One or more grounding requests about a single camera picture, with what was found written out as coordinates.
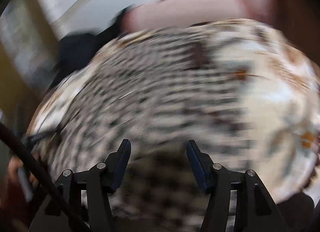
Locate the black beige checkered garment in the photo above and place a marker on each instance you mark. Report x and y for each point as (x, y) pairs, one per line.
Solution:
(175, 86)

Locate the pink bolster pillow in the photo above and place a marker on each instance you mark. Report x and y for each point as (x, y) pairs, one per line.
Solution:
(182, 13)

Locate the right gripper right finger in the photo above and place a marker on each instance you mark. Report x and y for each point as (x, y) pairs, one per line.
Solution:
(255, 208)

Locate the leaf patterned cream blanket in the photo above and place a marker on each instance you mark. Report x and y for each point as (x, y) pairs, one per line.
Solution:
(281, 97)

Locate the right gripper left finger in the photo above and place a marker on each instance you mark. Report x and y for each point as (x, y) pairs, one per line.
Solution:
(87, 192)

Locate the black clothing pile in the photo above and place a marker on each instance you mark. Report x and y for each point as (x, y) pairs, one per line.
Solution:
(75, 51)

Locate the person's left hand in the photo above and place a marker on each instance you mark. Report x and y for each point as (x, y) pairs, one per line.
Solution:
(15, 164)

